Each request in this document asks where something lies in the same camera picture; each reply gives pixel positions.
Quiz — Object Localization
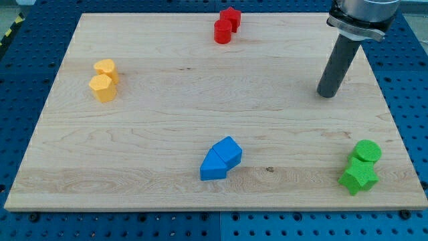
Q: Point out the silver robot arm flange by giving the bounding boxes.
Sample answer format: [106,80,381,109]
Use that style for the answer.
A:
[326,0,401,42]

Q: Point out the red star block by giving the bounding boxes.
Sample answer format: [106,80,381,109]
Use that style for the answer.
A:
[219,7,241,33]

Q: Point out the green star block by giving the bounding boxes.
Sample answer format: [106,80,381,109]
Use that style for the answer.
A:
[338,157,379,195]

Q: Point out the blue cube block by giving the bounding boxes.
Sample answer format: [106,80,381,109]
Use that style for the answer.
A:
[212,136,243,170]

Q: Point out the light wooden board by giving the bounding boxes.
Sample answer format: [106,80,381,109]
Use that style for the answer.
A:
[5,13,427,212]

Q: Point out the blue triangle block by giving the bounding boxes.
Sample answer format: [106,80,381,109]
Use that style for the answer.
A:
[200,149,227,181]

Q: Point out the red cylinder block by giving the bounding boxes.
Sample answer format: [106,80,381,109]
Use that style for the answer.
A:
[214,19,232,44]

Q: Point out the yellow hexagon block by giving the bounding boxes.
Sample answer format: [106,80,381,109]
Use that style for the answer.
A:
[88,74,117,102]

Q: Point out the yellow heart block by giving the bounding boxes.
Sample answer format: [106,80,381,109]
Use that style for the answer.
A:
[93,59,120,84]

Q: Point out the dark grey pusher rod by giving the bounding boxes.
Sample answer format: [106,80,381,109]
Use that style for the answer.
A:
[317,34,360,98]

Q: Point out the green cylinder block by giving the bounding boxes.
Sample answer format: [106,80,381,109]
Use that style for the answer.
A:
[348,139,382,163]

